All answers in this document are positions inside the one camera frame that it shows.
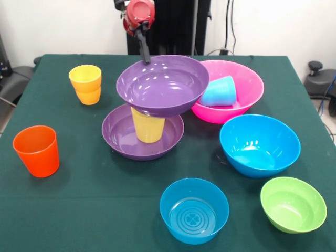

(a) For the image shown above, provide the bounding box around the black wall cable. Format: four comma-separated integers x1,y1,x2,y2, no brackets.
230,0,237,55
224,0,232,51

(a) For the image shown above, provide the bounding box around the small blue patterned bowl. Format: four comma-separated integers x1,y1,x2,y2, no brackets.
159,177,230,246

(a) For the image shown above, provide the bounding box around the orange cup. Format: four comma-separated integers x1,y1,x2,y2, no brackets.
12,125,60,179

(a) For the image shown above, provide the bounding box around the amber yellow cup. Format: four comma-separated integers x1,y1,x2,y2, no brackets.
74,86,102,106

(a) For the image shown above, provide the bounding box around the pink bowl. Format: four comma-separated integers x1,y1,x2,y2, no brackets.
191,59,265,124

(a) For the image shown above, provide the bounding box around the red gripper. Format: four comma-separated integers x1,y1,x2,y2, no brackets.
123,0,156,65

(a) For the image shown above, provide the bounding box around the blue cup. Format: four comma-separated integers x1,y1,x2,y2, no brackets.
200,75,237,108

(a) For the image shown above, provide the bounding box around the green bowl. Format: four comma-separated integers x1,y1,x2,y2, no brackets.
260,176,328,234

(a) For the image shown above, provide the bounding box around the dark green table cloth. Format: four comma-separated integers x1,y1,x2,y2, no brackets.
0,54,336,252

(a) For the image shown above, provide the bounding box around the purple bowl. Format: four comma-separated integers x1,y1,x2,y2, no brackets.
101,103,185,161
115,54,210,118

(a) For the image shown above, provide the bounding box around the pale yellow translucent cup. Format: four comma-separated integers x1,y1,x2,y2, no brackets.
131,107,166,144

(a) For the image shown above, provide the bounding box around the blue cable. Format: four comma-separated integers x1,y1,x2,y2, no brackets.
317,75,336,115

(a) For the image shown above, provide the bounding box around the large blue bowl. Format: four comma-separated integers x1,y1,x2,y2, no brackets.
219,114,301,179

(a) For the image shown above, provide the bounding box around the black pedestal leg with caster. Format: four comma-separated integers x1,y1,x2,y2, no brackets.
0,56,41,107
303,60,336,118

